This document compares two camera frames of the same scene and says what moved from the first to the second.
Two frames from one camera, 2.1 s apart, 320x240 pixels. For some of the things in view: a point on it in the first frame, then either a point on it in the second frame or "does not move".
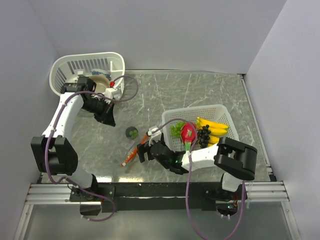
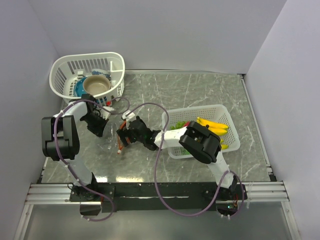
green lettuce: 175,131 does not move
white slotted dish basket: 66,68 does not move
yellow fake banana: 216,130 does not move
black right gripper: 144,148 -> 124,132
